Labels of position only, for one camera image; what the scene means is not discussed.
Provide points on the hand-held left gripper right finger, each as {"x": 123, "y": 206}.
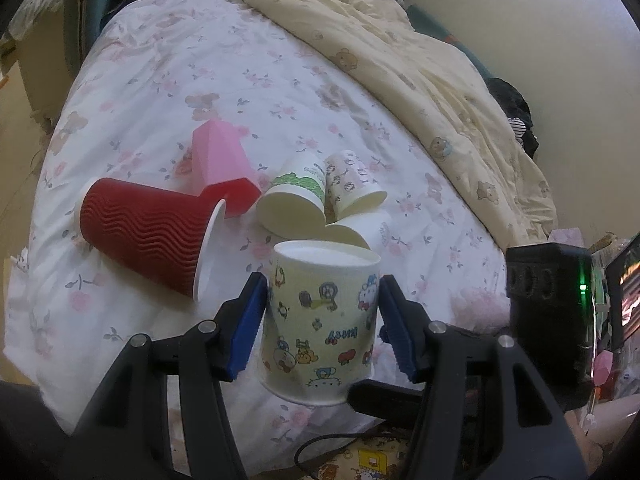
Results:
{"x": 398, "y": 336}

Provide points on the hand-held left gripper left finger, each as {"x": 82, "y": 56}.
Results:
{"x": 244, "y": 332}

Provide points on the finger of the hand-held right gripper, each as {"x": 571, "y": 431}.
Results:
{"x": 380, "y": 400}

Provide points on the cartoon print paper cup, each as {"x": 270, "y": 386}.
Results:
{"x": 320, "y": 310}

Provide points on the plain white paper cup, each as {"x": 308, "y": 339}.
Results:
{"x": 372, "y": 227}

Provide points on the red ripple paper cup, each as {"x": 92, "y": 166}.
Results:
{"x": 145, "y": 232}

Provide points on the green print paper cup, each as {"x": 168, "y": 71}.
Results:
{"x": 295, "y": 195}

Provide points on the small brown patterned paper cup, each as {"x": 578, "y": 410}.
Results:
{"x": 347, "y": 180}

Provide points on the pink faceted plastic cup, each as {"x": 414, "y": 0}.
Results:
{"x": 222, "y": 165}

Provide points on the yellow cartoon print mat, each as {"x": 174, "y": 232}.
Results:
{"x": 370, "y": 460}

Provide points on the computer monitor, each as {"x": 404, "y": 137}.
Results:
{"x": 625, "y": 295}

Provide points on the dark clothing pile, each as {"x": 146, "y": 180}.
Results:
{"x": 515, "y": 110}

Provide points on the floral white bed sheet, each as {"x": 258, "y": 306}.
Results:
{"x": 200, "y": 70}

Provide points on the cream bear print quilt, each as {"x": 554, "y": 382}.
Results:
{"x": 400, "y": 50}

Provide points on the beige wooden cabinet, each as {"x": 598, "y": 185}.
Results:
{"x": 42, "y": 55}

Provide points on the teal chair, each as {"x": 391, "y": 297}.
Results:
{"x": 82, "y": 5}

